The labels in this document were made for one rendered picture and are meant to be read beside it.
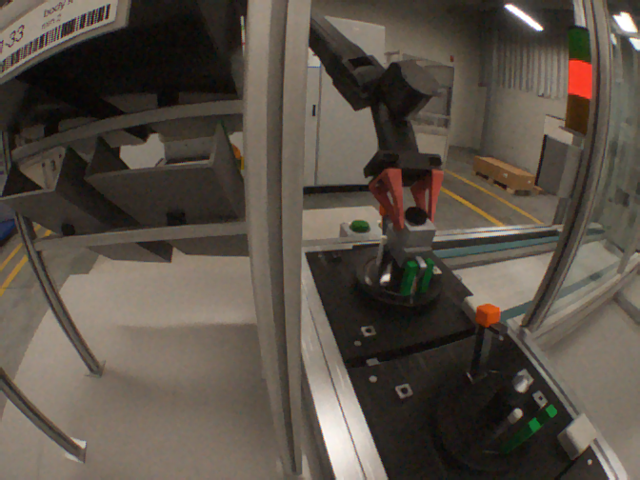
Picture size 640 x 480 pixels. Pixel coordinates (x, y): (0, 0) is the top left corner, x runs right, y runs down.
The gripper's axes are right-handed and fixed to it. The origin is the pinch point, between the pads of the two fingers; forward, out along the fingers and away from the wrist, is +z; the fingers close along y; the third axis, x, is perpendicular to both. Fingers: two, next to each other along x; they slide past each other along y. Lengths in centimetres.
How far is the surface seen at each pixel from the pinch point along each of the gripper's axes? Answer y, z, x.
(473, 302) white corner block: 8.2, 12.1, -0.6
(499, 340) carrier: 9.5, 17.9, -4.4
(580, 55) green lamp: 16.6, -14.7, -27.4
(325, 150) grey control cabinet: 63, -158, 266
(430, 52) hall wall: 511, -666, 469
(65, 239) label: -44.4, 0.4, -5.1
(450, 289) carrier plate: 8.6, 9.8, 5.3
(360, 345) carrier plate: -9.7, 14.5, -0.3
